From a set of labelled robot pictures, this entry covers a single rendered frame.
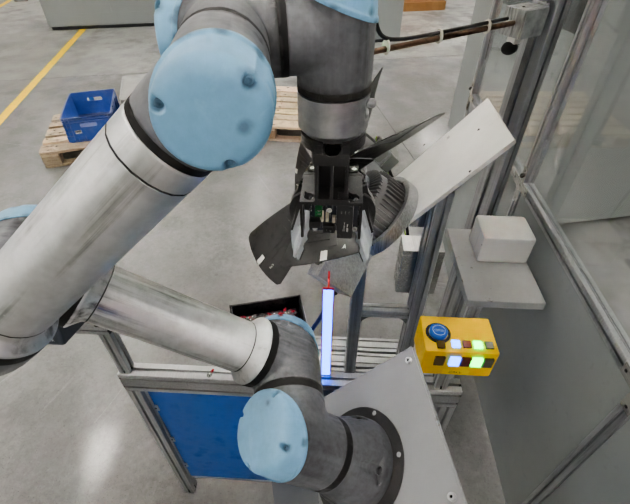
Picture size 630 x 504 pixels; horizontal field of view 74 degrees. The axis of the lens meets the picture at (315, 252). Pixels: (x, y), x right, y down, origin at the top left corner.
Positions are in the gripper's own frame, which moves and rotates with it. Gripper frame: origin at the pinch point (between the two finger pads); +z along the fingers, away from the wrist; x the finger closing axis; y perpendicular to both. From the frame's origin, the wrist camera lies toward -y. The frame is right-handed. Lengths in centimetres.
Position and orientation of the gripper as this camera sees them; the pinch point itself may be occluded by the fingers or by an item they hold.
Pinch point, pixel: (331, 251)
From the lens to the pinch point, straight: 60.3
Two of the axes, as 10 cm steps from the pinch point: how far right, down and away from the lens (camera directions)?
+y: -0.6, 6.7, -7.4
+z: 0.1, 7.4, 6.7
